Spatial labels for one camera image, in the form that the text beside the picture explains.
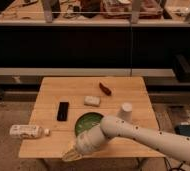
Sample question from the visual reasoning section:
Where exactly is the black foot pedal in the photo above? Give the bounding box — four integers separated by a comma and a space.
174, 125, 190, 137

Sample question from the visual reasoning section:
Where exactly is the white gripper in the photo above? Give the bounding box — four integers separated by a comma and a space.
62, 131, 103, 162

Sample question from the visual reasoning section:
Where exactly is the wooden table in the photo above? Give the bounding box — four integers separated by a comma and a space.
18, 76, 169, 171

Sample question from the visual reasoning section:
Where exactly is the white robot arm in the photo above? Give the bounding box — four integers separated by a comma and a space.
62, 115, 190, 166

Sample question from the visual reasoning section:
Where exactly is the white paper cup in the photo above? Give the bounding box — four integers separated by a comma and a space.
117, 103, 133, 122

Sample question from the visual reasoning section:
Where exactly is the long background workbench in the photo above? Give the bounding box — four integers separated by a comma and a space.
0, 0, 190, 84

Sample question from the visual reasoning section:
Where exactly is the white plastic bottle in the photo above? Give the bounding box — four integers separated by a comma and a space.
9, 125, 50, 139

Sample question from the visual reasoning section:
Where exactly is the dark equipment box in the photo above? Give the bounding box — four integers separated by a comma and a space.
173, 55, 190, 82

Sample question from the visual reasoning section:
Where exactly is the green bowl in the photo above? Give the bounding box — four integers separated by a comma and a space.
74, 112, 103, 136

